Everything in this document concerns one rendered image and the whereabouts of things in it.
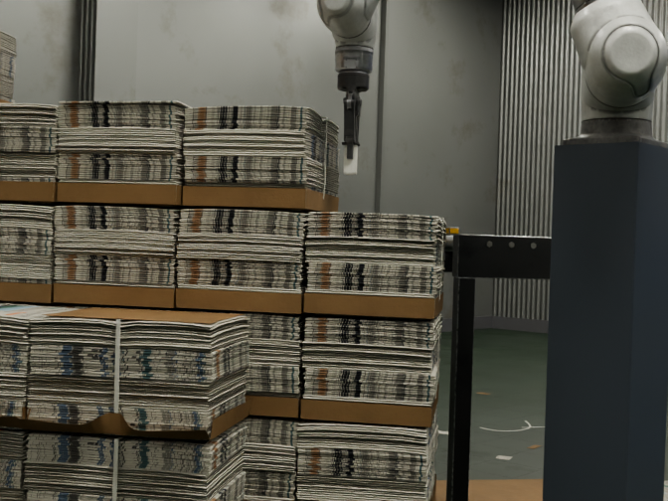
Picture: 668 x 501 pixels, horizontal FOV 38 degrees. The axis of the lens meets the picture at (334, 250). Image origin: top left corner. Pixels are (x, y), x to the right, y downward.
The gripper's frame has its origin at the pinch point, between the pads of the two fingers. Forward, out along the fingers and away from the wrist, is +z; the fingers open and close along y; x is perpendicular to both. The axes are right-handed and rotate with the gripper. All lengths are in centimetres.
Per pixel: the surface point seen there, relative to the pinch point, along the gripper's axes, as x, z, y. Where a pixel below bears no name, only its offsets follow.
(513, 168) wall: 53, -59, -723
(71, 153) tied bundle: -62, 2, 18
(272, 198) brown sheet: -14.5, 10.4, 17.4
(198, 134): -32.3, -3.5, 16.5
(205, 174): -30.2, 5.4, 17.1
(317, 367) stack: -3, 47, 18
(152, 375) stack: -30, 46, 48
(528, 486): 48, 96, -92
